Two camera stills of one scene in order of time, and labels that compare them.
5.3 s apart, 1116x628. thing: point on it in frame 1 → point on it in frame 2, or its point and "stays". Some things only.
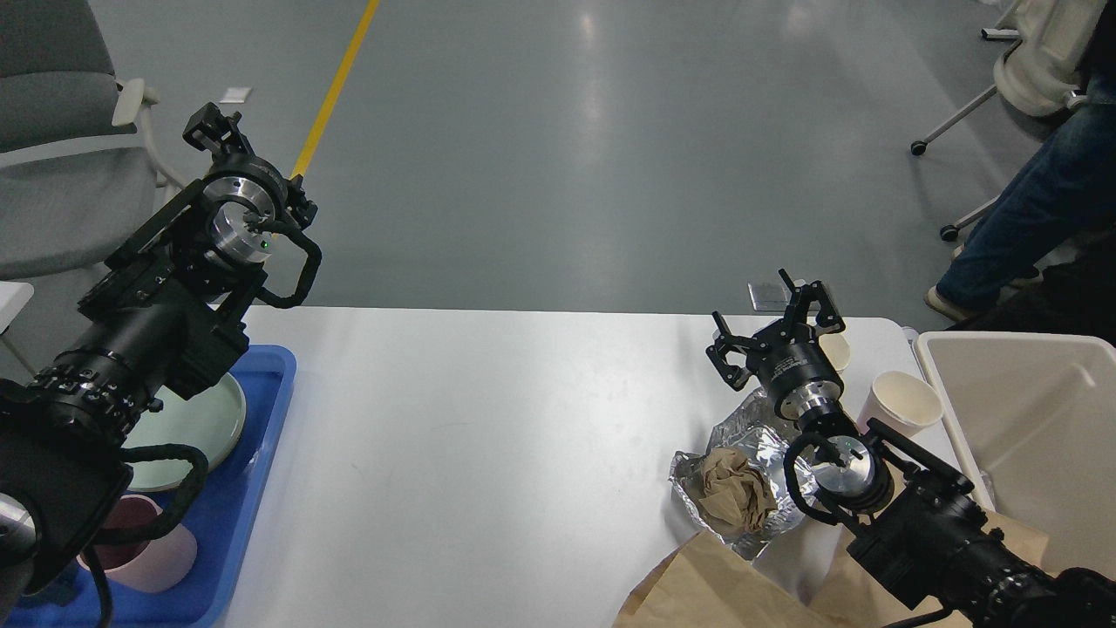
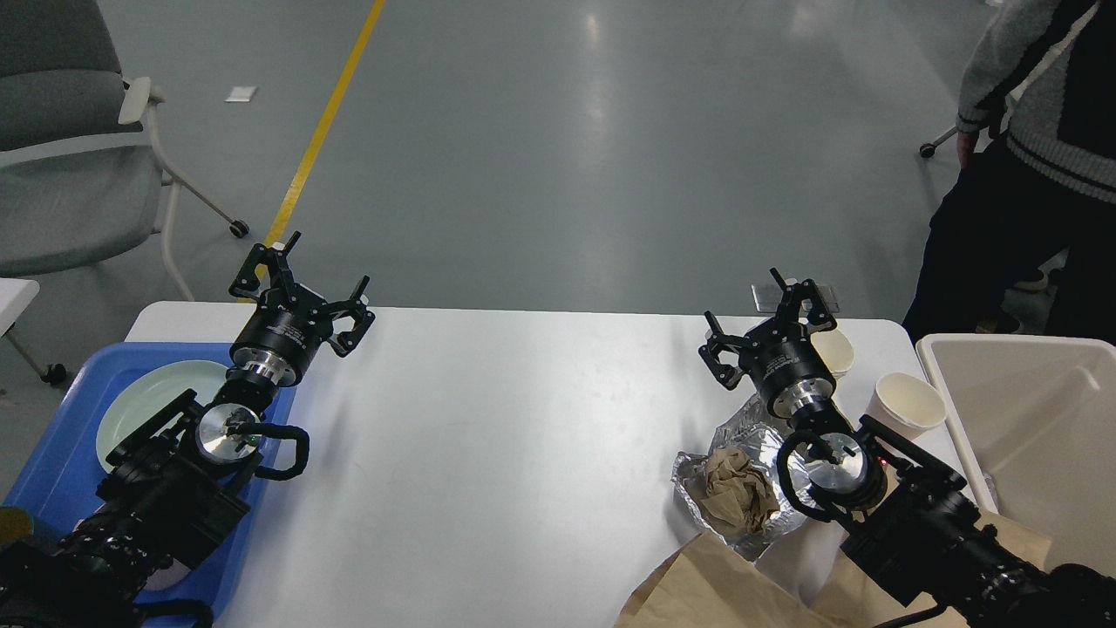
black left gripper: x=208 y=129 → x=277 y=337
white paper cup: x=901 y=401 stays
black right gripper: x=804 y=383 stays
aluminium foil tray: x=756 y=428 stays
